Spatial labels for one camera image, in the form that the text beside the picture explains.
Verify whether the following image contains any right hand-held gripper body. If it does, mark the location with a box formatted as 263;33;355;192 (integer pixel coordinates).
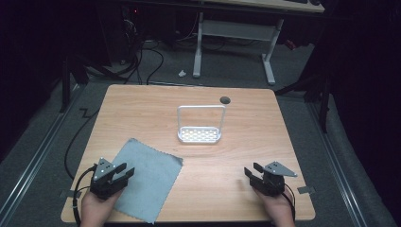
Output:
249;161;298;198

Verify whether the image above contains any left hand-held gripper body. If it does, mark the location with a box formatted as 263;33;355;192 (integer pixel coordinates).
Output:
89;156;129;201

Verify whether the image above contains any grey cloth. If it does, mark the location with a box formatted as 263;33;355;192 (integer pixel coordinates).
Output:
112;137;184;225

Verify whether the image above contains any person's right hand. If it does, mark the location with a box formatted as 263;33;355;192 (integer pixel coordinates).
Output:
253;187;296;227

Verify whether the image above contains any person's left hand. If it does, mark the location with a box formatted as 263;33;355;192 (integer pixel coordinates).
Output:
79;189;123;227

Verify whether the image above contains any grey tape piece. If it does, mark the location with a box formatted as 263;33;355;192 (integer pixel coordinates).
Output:
297;185;316;195
60;188;82;200

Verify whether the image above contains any black metal stand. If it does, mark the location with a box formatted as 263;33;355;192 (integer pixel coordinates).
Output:
273;72;332;133
60;55;90;114

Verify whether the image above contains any dark computer tower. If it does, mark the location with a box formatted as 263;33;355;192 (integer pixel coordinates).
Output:
103;3;144;65

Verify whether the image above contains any white desk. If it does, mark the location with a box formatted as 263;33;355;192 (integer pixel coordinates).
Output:
192;0;325;86

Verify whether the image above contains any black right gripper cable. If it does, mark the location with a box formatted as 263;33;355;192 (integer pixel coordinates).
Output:
282;183;297;221

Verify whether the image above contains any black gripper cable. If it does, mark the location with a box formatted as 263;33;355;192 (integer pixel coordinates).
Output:
72;165;97;227
282;183;297;221

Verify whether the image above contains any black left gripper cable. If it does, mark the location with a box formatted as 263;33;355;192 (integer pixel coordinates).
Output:
72;165;97;227

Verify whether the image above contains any black floor cable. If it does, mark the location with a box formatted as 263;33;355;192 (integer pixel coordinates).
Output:
63;107;102;182

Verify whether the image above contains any white rack with handle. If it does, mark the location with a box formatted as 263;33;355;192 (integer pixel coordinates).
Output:
176;104;227;145

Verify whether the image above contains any metal floor rail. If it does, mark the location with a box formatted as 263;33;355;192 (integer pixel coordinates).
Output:
0;83;84;221
306;100;368;227

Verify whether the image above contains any bundle of black cables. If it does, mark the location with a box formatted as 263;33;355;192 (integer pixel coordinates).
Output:
119;18;166;86

